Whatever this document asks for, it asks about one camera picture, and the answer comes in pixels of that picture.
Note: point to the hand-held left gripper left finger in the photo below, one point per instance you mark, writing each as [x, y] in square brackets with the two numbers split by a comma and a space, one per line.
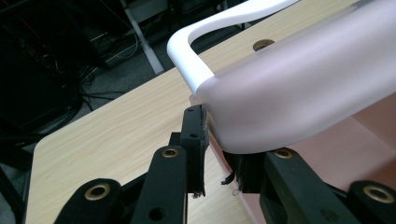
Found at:
[193, 146]

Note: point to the black metal stand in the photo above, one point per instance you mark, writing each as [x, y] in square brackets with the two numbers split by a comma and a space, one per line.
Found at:
[11, 194]

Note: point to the white desk leg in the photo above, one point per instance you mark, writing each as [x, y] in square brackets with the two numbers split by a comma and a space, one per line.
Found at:
[144, 40]

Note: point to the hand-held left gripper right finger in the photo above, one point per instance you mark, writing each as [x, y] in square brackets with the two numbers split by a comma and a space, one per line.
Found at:
[249, 174]

